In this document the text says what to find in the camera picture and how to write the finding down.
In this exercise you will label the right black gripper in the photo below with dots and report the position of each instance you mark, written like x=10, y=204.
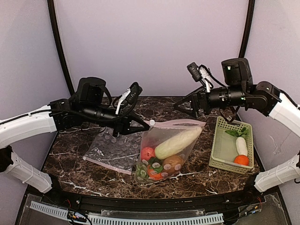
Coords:
x=199, y=102

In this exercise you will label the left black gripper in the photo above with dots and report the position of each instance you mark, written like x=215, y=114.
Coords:
x=122, y=124

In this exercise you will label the small red tomato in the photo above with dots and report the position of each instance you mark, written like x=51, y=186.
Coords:
x=147, y=153

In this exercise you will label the dotted zip bag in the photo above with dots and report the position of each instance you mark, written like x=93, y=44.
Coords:
x=160, y=132

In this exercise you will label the white radish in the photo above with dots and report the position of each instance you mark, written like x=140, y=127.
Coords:
x=177, y=143
x=241, y=146

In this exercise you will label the green grape bunch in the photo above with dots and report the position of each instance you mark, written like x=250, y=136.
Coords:
x=141, y=174

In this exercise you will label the orange persimmon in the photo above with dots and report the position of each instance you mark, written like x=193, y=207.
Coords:
x=155, y=173

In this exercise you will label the brown potato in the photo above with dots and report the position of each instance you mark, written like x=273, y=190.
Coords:
x=172, y=164

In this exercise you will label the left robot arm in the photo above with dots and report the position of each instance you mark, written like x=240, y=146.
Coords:
x=92, y=102

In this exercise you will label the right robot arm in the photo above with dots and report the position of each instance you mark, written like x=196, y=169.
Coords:
x=239, y=91

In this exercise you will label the lower clear zip bag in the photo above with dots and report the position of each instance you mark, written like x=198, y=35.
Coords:
x=115, y=153

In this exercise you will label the pale green perforated basket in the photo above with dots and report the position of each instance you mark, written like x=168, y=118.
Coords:
x=224, y=150

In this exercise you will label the small orange tangerine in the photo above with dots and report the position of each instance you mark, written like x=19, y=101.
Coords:
x=242, y=160

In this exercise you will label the small electronics board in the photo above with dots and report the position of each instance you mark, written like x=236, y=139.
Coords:
x=76, y=217

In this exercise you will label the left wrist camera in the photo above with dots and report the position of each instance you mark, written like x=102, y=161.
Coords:
x=128, y=97

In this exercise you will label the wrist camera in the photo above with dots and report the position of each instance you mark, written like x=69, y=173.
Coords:
x=203, y=75
x=128, y=97

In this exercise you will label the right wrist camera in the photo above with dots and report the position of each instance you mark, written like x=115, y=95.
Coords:
x=203, y=75

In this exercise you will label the black front rail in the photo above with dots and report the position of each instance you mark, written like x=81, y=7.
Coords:
x=178, y=194

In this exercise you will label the white slotted cable duct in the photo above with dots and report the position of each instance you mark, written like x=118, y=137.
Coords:
x=127, y=218

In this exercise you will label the right black frame post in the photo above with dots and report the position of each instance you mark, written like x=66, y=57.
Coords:
x=247, y=28

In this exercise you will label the black frame post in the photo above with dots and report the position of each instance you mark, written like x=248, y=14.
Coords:
x=59, y=47
x=247, y=28

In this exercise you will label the left black frame post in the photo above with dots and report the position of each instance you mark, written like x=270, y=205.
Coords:
x=59, y=47

